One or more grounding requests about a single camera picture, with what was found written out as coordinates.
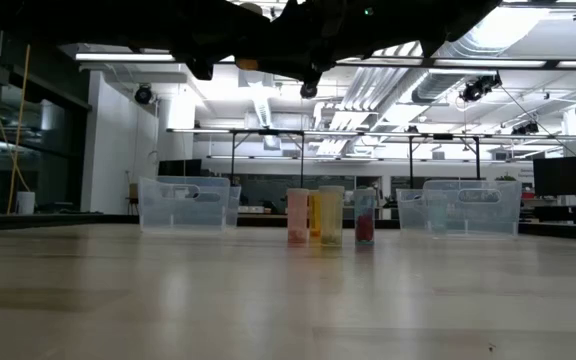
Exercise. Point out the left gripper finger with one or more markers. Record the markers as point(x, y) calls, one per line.
point(260, 37)

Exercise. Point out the white bucket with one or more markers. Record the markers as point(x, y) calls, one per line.
point(25, 202)

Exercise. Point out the black ceiling camera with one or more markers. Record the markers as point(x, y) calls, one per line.
point(478, 88)
point(143, 94)

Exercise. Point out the black background rack frame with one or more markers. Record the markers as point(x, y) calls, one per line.
point(302, 160)

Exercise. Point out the blue bottle with red pills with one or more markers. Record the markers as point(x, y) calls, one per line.
point(365, 227)

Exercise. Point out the yellow-green pill bottle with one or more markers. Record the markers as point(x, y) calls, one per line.
point(331, 220)

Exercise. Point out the large black monitor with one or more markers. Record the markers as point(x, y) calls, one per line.
point(570, 175)

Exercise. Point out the silver ventilation duct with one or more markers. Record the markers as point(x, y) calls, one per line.
point(438, 80)

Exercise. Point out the pink pill bottle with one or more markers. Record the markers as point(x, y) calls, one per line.
point(298, 220)

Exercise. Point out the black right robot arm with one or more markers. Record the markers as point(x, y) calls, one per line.
point(443, 20)

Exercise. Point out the clear plastic bin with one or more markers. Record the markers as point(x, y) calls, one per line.
point(493, 220)
point(168, 215)

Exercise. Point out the small black monitor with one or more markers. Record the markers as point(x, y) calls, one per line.
point(179, 167)

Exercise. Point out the ceiling light strip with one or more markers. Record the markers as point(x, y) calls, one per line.
point(124, 57)

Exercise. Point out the large orange pill bottle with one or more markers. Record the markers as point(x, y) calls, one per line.
point(246, 64)

